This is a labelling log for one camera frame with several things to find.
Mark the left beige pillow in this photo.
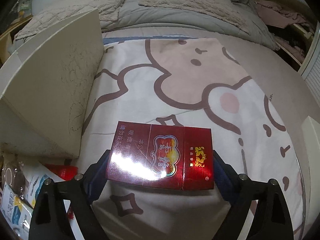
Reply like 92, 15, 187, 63
15, 0, 125, 40

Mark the white shoe box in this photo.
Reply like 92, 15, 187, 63
1, 10, 104, 159

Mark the grey duvet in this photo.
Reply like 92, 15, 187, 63
100, 0, 278, 50

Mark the wooden bedside shelf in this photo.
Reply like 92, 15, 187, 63
0, 15, 33, 66

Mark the red cigarette carton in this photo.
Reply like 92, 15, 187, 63
106, 121, 214, 191

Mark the pink clothes pile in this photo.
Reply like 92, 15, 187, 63
254, 0, 307, 29

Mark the cartoon print blanket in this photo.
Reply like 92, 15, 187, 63
77, 38, 304, 239

